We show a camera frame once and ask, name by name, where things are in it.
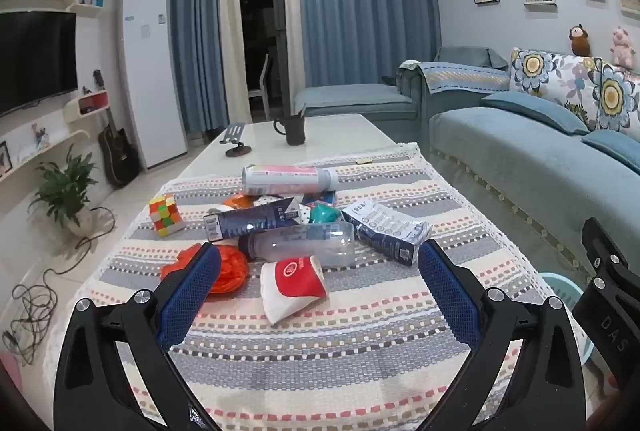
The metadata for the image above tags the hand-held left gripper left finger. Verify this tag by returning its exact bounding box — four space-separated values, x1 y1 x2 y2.
53 242 223 431

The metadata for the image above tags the dark mug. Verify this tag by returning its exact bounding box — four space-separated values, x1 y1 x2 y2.
273 115 307 146

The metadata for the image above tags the pink pig plush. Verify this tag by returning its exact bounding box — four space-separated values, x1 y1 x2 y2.
611 27 637 69

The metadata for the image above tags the white chair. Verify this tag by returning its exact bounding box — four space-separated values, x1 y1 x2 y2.
248 53 271 112

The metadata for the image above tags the flat screen television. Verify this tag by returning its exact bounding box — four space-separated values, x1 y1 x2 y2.
0 11 78 118

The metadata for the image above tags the white coffee table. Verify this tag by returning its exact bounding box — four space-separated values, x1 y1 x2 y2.
177 113 401 182

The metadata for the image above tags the pink and white drink bottle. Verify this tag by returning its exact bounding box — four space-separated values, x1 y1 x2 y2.
241 164 340 196

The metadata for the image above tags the striped woven tablecloth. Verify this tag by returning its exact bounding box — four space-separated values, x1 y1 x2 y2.
42 143 596 431

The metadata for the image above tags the white refrigerator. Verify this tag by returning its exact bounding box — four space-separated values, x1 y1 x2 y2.
120 0 190 170

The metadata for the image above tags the colourful puzzle cube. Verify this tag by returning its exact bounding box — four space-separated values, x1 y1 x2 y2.
148 194 184 239

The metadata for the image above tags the small colourful figurine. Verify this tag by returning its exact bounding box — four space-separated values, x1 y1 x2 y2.
30 123 51 152

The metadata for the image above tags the blue fabric sofa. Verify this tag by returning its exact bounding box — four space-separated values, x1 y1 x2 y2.
292 46 640 292

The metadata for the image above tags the orange plastic bag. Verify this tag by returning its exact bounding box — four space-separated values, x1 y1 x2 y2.
160 243 249 296

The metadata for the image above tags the cream curtain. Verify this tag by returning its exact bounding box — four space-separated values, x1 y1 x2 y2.
218 0 253 124

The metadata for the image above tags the white and blue carton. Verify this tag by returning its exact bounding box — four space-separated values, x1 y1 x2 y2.
341 200 433 268

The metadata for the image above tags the brown monkey plush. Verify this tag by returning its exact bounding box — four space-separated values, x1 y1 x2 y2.
568 25 592 58

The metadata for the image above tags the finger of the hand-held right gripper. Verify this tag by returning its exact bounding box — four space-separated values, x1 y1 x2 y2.
581 217 632 284

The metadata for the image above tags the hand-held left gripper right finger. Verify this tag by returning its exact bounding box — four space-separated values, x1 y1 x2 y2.
417 238 587 431

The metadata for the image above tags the red and white paper cup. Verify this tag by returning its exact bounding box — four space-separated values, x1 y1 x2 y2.
260 255 328 326

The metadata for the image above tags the blue curtain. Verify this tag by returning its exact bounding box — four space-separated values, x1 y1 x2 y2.
142 0 230 136
295 0 443 90

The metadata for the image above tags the potted green plant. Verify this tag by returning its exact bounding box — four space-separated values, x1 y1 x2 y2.
29 146 101 237

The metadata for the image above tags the red shelf box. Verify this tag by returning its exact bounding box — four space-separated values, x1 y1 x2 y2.
77 93 110 116

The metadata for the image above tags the floral sofa cushion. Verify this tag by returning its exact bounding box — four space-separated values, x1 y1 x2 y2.
585 57 640 149
509 48 593 132

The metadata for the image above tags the black acoustic guitar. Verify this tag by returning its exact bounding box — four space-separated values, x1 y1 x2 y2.
92 70 142 188

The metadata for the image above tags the teal plastic cup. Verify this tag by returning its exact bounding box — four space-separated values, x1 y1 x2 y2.
308 205 342 225

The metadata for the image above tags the clear plastic bottle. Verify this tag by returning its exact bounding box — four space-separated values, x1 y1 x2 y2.
238 221 356 268

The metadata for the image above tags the patterned blue sofa throw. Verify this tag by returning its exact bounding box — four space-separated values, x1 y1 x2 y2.
417 60 511 92

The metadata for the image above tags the glass balcony door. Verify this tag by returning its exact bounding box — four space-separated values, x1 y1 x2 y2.
235 0 290 122

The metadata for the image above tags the black floor cable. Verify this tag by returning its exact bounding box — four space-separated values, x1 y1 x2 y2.
2 206 117 357

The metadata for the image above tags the orange plastic wrapper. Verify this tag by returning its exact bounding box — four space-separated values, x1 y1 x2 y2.
221 194 258 210

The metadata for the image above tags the black phone stand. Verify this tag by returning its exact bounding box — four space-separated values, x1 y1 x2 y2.
220 123 249 158

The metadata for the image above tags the dark blue flattened carton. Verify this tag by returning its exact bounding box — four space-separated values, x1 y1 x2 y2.
202 197 301 241

